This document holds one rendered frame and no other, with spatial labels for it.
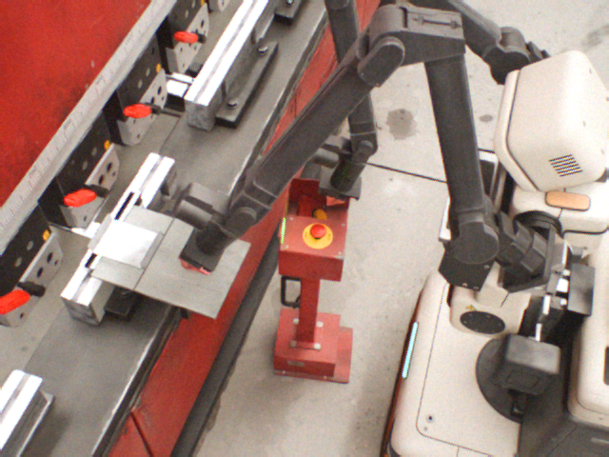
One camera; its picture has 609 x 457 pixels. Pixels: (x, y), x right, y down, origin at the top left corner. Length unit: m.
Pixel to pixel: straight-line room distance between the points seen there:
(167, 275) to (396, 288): 1.29
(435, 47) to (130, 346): 0.88
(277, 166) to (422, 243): 1.61
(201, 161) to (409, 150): 1.36
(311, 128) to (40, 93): 0.39
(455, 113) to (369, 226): 1.66
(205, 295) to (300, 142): 0.44
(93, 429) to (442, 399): 1.05
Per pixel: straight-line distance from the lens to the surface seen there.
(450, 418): 2.16
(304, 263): 1.79
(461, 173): 1.18
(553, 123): 1.27
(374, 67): 1.03
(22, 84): 1.09
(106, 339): 1.58
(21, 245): 1.20
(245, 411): 2.41
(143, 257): 1.49
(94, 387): 1.54
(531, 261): 1.30
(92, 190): 1.28
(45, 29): 1.10
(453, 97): 1.10
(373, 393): 2.45
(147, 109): 1.35
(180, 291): 1.46
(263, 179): 1.19
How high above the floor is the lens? 2.27
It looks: 57 degrees down
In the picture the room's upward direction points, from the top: 4 degrees clockwise
